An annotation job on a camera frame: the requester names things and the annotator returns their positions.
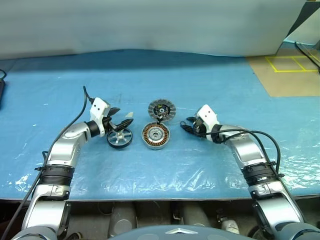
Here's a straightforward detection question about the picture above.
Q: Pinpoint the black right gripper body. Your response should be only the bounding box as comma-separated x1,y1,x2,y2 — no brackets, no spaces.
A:
193,117,214,138

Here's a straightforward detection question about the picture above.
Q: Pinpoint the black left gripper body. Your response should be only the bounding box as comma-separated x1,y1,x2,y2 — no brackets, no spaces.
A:
102,114,119,132

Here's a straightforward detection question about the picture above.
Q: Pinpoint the black-rimmed spoked silver rotor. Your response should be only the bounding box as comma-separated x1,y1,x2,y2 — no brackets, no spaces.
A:
107,127,133,151

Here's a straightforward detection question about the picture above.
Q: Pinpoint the grey round motor lid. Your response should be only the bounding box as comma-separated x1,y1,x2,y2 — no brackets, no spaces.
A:
147,98,177,123

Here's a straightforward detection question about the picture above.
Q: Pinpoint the blue plastic table cover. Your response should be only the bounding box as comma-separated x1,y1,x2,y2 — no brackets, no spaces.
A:
0,48,320,202

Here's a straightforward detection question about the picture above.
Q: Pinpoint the grey rounded cylinder under table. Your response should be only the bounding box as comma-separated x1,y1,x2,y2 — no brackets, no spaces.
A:
180,201,211,227
109,202,137,238

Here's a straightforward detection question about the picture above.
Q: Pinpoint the white backdrop sheet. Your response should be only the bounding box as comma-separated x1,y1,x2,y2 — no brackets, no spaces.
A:
0,0,309,61

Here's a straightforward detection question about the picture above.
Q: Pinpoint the brown board with yellow tape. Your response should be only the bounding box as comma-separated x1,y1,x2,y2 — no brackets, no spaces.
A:
246,55,320,98

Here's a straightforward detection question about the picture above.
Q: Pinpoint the small grey capped cylinder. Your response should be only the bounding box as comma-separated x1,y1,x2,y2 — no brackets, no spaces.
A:
216,214,241,235

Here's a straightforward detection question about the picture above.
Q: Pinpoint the grey robot torso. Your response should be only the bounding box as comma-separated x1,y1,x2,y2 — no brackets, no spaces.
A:
107,225,256,240

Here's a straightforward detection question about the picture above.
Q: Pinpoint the black flat device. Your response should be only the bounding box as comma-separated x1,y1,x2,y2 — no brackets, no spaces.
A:
0,69,8,110

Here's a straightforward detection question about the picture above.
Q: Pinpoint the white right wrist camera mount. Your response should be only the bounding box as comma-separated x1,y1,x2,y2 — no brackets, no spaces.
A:
196,104,220,133

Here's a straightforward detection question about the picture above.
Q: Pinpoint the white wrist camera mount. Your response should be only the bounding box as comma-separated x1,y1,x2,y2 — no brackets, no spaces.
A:
196,104,220,133
89,97,111,137

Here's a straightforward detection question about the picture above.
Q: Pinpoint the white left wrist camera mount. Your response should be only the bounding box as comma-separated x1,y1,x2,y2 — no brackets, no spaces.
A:
89,97,111,137

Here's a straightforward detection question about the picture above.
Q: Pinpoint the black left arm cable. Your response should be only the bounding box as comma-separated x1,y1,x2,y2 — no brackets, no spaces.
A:
4,85,97,240

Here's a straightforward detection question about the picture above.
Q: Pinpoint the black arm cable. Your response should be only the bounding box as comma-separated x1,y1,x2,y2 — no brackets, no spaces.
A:
199,129,283,180
4,85,97,240

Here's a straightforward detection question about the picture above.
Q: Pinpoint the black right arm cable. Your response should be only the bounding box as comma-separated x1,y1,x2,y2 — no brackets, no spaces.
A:
199,129,283,180

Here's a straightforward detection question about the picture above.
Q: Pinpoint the thin black background cable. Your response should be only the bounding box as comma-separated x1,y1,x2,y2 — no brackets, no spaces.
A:
294,41,320,70

